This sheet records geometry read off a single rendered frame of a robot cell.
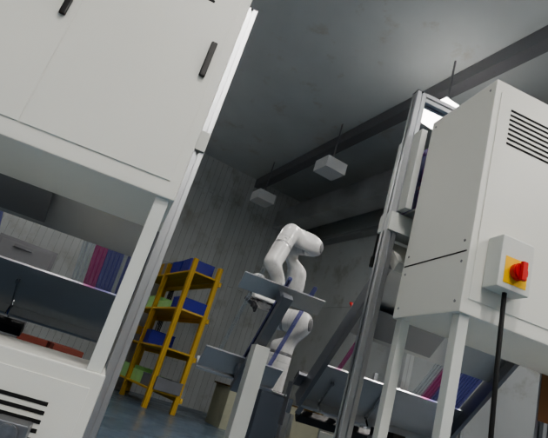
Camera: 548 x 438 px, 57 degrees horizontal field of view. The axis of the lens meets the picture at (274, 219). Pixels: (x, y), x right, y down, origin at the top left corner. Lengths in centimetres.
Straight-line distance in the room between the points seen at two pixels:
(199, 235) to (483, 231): 1092
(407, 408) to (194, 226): 1020
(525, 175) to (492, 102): 24
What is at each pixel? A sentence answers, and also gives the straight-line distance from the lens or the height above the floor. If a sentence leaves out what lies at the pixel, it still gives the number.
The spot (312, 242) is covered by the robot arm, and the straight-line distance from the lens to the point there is 253.
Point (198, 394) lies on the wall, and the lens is 1214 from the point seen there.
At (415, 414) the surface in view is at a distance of 233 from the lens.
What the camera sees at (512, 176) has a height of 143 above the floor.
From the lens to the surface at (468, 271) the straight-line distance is 139.
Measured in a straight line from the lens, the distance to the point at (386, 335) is 194.
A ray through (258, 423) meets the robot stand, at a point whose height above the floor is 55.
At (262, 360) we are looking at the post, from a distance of 195.
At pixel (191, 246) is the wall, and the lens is 1203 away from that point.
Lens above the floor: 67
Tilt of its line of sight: 19 degrees up
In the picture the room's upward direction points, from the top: 17 degrees clockwise
